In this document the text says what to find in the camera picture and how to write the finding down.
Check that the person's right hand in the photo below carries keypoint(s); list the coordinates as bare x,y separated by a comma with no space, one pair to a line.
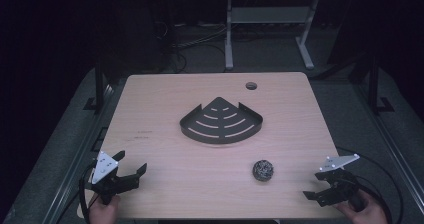
365,214

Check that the person's left hand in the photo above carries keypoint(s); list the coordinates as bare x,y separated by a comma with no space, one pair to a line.
104,212

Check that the black metal corner shelf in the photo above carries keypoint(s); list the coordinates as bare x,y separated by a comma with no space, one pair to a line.
221,124

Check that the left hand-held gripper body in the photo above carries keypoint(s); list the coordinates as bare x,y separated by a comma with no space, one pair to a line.
106,170

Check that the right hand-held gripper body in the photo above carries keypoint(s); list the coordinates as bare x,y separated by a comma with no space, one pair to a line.
340,185

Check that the black metal post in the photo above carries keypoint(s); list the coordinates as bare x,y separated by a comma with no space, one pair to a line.
99,87
374,84

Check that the white metal stand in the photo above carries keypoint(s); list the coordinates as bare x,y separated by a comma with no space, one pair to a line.
268,15

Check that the aluminium frame rail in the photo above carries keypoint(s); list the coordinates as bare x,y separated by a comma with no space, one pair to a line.
78,154
393,140

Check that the steel wool ball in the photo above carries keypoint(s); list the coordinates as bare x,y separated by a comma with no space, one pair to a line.
263,170

